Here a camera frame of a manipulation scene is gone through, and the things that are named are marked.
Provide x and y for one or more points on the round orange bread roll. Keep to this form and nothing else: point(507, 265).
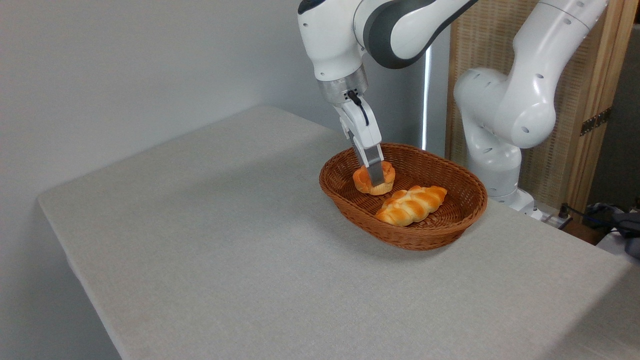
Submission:
point(362, 181)

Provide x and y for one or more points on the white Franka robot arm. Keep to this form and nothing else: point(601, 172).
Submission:
point(520, 110)

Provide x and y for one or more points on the dark grey fabric object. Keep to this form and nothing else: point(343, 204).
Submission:
point(629, 227)

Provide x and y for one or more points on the metal screen hinge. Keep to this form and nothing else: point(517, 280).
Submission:
point(595, 121)

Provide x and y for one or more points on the braided golden bread loaf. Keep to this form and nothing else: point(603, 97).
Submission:
point(411, 205)

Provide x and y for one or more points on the wooden rattan folding screen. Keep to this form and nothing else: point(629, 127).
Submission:
point(590, 165)

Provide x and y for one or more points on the brown woven wicker basket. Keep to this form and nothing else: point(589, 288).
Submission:
point(452, 220)

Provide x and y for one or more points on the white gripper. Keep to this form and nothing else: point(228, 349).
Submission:
point(365, 127)

